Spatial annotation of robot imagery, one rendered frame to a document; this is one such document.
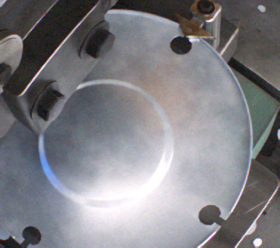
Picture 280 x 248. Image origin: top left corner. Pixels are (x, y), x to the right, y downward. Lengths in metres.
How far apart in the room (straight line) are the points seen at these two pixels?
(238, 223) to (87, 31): 0.24
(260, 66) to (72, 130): 0.29
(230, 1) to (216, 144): 1.02
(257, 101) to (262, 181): 0.19
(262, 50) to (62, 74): 0.39
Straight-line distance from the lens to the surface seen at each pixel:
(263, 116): 0.77
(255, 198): 0.60
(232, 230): 0.59
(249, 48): 0.81
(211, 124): 0.61
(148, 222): 0.59
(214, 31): 0.68
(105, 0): 0.56
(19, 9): 0.42
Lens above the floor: 1.36
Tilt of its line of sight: 69 degrees down
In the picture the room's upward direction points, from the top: 9 degrees counter-clockwise
